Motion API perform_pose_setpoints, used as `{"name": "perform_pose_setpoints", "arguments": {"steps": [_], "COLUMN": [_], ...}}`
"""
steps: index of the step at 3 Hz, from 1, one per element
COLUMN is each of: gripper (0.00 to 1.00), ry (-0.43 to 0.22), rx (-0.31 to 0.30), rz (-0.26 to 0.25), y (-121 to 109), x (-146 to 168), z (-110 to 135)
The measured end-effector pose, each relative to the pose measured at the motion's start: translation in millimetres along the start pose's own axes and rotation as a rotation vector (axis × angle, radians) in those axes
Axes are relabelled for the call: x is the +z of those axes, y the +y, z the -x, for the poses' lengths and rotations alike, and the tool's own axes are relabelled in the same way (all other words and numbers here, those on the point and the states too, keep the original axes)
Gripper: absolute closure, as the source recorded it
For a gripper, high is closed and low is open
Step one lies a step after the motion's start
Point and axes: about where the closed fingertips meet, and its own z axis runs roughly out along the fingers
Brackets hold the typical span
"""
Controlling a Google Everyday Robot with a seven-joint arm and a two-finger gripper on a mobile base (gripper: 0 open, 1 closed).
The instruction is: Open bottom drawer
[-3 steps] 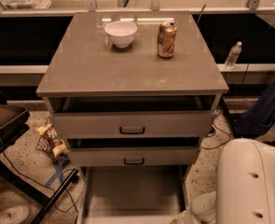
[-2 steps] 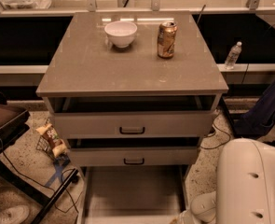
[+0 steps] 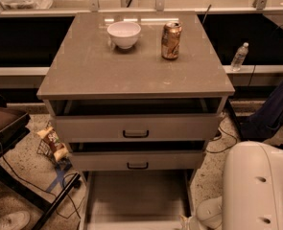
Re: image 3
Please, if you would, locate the white sneaker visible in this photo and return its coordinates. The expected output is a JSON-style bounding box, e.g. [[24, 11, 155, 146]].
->
[[0, 211, 30, 230]]

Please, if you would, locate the black floor cable right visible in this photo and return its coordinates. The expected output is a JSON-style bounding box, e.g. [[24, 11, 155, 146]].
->
[[205, 115, 239, 154]]

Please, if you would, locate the black wire basket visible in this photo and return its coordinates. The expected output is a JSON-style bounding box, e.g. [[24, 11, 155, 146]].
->
[[37, 135, 67, 164]]

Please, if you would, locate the clear plastic water bottle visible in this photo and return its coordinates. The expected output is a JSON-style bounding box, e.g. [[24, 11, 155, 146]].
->
[[231, 42, 248, 72]]

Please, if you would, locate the black table leg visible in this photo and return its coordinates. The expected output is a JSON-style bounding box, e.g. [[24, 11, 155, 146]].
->
[[225, 99, 244, 140]]

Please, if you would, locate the black floor cable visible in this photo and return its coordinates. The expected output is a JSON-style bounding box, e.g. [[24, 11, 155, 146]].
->
[[0, 137, 86, 220], [205, 115, 239, 154]]

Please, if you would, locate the white ceramic bowl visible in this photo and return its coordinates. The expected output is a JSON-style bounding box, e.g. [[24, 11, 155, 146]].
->
[[107, 21, 141, 49]]

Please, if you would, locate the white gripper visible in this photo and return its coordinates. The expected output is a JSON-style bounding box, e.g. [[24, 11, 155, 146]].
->
[[179, 216, 208, 230]]

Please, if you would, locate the snack chip bag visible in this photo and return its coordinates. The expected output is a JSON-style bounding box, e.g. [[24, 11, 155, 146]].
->
[[37, 126, 68, 162]]

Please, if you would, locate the grey drawer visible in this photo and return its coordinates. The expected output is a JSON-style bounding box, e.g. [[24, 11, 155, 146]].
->
[[51, 114, 222, 143], [69, 150, 204, 172], [79, 170, 193, 230]]

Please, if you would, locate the gold soda can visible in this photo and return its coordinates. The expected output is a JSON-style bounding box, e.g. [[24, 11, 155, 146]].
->
[[161, 21, 182, 60]]

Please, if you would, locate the dark blue jacket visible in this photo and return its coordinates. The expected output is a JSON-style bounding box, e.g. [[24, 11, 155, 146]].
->
[[240, 81, 283, 141]]

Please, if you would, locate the black cart on left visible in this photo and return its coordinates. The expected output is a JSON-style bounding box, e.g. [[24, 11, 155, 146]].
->
[[0, 95, 81, 230]]

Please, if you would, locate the black floor cable left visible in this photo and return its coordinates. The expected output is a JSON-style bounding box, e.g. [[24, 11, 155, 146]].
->
[[0, 137, 86, 220]]

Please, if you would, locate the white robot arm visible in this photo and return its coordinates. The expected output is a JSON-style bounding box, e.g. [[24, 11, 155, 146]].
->
[[180, 141, 283, 230]]

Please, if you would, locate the grey drawer cabinet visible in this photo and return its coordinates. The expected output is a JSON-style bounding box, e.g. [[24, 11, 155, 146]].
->
[[36, 11, 236, 194]]

